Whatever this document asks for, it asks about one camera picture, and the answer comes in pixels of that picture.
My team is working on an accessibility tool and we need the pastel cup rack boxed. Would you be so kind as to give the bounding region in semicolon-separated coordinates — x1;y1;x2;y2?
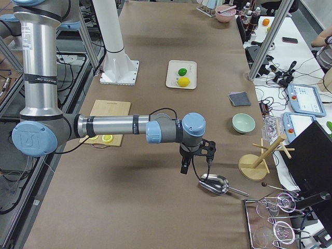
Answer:
196;0;225;18

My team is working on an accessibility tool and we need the pink bowl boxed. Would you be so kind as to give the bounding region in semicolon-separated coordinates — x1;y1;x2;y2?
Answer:
215;5;237;23

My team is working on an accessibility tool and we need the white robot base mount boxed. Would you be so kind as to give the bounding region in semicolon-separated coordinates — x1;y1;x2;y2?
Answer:
93;0;140;86

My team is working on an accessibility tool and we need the wire glass rack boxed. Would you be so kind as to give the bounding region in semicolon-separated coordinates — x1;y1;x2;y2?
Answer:
243;192;311;248

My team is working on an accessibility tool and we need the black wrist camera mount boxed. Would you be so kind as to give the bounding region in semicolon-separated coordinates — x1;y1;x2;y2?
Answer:
196;139;216;165

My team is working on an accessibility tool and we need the wooden cutting board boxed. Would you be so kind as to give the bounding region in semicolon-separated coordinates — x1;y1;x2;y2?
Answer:
79;100;131;149

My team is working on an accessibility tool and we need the yellow lemon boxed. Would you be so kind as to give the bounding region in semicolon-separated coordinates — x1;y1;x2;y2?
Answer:
177;77;190;87

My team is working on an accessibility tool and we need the white rabbit tray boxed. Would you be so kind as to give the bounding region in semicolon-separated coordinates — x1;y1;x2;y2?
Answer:
165;60;197;90

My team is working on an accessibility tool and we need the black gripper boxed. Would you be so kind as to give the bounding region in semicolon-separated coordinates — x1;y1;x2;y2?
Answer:
179;142;202;174

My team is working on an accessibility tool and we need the black monitor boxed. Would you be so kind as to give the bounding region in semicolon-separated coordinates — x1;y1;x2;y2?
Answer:
283;121;331;234

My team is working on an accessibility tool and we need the lemon slice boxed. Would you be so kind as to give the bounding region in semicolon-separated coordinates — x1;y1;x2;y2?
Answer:
102;134;114;143
88;135;99;141

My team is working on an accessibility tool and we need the mint green bowl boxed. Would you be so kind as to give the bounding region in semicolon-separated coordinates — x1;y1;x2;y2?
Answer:
232;113;256;134

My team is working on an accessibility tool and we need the copper bottle rack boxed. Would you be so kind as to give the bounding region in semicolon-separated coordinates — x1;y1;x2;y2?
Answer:
239;1;261;42

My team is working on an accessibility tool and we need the grey folded cloth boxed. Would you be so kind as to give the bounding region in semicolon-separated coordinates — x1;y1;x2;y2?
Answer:
228;91;251;107

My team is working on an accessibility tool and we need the metal scoop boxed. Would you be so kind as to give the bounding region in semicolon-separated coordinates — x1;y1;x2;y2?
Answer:
199;174;249;197

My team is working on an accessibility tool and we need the green lime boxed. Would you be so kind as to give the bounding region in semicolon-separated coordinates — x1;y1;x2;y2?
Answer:
177;68;187;77

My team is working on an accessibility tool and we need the wooden mug tree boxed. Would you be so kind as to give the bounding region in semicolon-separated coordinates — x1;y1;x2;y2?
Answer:
238;120;295;181

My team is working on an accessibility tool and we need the aluminium frame post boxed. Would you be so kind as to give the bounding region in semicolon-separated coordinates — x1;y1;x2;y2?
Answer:
247;0;293;81

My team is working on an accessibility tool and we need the teach pendant tablet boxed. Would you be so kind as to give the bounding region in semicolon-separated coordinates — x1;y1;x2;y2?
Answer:
282;112;316;142
287;84;326;117

